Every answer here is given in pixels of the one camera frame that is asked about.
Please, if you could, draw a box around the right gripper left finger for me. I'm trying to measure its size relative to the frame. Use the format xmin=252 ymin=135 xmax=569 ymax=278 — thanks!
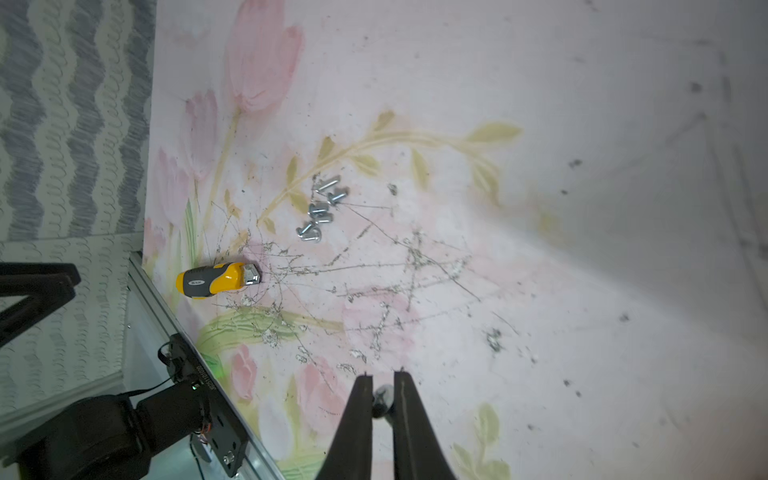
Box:
xmin=316 ymin=375 xmax=373 ymax=480

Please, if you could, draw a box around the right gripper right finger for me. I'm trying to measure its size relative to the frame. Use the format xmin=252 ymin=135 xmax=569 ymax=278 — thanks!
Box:
xmin=392 ymin=371 xmax=457 ymax=480

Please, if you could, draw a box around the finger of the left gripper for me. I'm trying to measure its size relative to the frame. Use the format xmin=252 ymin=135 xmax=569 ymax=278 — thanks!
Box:
xmin=1 ymin=263 xmax=81 ymax=347

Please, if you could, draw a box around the silver screw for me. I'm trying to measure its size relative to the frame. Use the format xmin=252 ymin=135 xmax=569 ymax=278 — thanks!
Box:
xmin=372 ymin=384 xmax=395 ymax=419

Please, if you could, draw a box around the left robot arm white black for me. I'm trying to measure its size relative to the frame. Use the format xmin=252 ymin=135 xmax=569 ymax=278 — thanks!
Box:
xmin=1 ymin=263 xmax=210 ymax=479

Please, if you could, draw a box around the pile of silver screws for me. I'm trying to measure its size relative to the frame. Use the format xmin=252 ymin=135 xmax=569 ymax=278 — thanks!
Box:
xmin=296 ymin=175 xmax=349 ymax=242

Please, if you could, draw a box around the yellow black utility knife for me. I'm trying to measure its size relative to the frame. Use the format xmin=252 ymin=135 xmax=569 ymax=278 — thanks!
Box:
xmin=175 ymin=262 xmax=262 ymax=298

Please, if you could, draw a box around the aluminium mounting rail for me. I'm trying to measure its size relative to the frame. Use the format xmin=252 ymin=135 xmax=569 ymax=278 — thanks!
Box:
xmin=122 ymin=252 xmax=284 ymax=479

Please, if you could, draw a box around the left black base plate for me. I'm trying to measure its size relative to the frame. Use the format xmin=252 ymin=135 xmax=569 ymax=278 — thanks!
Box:
xmin=160 ymin=333 xmax=249 ymax=479

